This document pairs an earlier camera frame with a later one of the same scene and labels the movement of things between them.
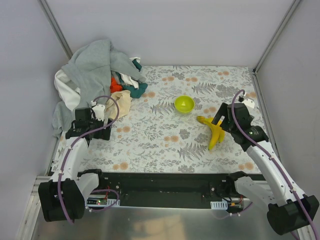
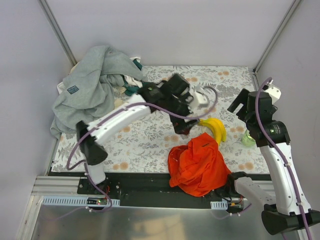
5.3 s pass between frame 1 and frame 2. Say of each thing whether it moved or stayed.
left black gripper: moved
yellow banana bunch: stayed
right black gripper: moved
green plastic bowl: moved
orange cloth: moved
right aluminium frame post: stayed
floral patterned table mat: stayed
